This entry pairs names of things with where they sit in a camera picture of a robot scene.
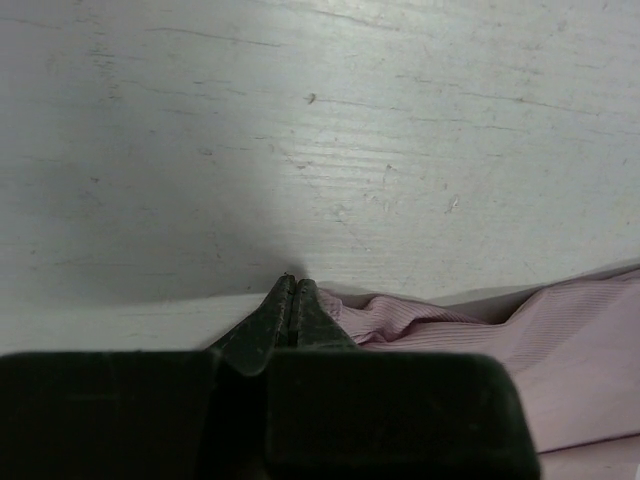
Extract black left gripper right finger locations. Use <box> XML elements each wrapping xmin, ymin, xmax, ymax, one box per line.
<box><xmin>264</xmin><ymin>280</ymin><xmax>541</xmax><ymax>479</ymax></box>

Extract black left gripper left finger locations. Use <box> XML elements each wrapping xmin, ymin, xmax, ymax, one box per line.
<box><xmin>1</xmin><ymin>274</ymin><xmax>295</xmax><ymax>479</ymax></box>

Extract mauve tank top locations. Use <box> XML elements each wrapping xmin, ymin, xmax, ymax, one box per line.
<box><xmin>319</xmin><ymin>270</ymin><xmax>639</xmax><ymax>479</ymax></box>

